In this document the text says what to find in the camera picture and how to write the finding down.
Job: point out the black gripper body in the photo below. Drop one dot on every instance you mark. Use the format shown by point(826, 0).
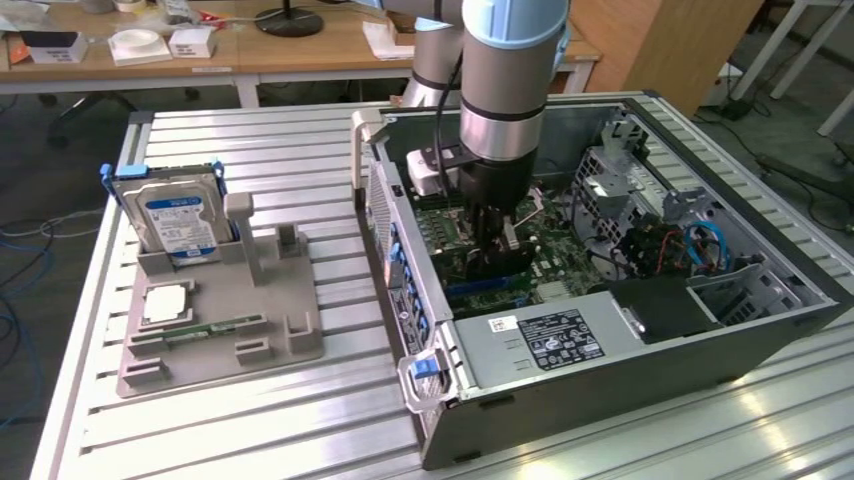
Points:
point(501, 180)

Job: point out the black low-profile graphics card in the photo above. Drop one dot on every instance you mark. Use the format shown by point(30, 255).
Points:
point(514, 262)

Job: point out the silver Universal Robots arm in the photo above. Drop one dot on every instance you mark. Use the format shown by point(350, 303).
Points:
point(508, 75)

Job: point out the metal socket cover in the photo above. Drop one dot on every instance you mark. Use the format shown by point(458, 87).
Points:
point(536, 205)

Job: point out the green motherboard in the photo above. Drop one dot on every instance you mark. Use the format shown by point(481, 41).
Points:
point(561, 250)

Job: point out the metal drive cage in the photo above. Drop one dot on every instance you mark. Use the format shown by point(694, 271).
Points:
point(614, 190)

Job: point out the grey power supply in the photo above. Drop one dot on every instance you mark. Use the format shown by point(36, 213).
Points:
point(508, 350)

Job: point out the blue case latch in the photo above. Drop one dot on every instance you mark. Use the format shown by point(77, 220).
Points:
point(422, 370)

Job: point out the white paper stack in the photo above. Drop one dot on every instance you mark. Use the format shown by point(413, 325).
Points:
point(387, 45)

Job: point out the cardboard box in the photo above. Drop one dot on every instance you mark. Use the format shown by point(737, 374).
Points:
point(401, 22)

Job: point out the wooden cabinet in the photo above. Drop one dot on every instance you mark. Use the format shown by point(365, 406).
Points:
point(668, 50)

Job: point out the wooden desk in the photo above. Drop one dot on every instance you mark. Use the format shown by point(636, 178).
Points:
point(301, 55)

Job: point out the black open PC case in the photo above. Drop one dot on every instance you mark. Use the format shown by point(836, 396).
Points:
point(601, 410)

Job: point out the grey parts rack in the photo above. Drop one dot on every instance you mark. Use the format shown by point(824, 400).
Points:
point(221, 300)

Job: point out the metal disk bay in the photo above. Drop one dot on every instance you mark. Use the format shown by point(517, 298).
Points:
point(754, 285)

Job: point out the black lamp base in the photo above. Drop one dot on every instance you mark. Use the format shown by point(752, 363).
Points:
point(290, 25)

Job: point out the hard disk with blue label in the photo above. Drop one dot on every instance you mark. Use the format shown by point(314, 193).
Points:
point(177, 230)

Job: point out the green RAM stick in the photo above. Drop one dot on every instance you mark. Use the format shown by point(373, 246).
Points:
point(201, 331)

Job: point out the silver CPU chip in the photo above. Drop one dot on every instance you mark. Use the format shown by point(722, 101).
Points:
point(167, 305)

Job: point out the small white box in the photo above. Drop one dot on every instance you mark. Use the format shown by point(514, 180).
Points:
point(193, 45)

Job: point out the blue disk caddy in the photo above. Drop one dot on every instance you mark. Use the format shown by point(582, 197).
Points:
point(130, 171)

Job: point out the black chair base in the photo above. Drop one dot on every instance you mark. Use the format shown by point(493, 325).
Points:
point(67, 120)

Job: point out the small orange item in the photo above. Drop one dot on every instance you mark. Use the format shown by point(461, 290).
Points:
point(18, 55)

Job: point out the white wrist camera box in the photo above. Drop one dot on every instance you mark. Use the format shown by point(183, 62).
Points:
point(423, 172)

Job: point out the white table frame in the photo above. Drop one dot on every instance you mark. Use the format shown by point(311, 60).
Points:
point(752, 75)

